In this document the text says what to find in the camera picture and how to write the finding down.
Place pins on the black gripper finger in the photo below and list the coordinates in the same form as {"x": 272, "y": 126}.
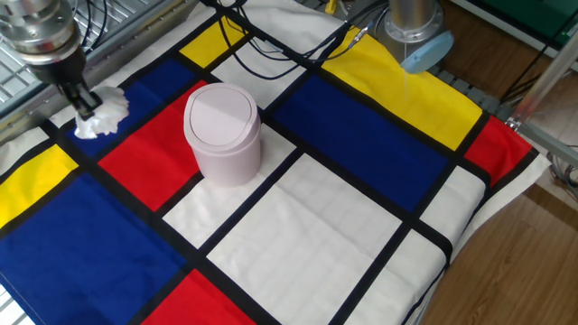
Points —
{"x": 72, "y": 99}
{"x": 90, "y": 101}

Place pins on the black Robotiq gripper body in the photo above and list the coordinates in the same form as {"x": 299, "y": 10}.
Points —
{"x": 58, "y": 67}

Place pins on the white tissue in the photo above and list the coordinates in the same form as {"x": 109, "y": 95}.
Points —
{"x": 110, "y": 115}

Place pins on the pink swing-lid trash can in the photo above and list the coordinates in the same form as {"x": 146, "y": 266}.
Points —
{"x": 226, "y": 162}

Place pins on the Mondrian colour-block tablecloth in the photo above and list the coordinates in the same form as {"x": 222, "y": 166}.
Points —
{"x": 316, "y": 225}

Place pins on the yellow clip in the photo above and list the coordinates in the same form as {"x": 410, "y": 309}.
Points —
{"x": 331, "y": 5}

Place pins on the aluminium frame post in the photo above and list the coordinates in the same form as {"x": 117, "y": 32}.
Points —
{"x": 542, "y": 81}

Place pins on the aluminium frame beam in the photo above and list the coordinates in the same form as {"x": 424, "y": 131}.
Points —
{"x": 551, "y": 144}

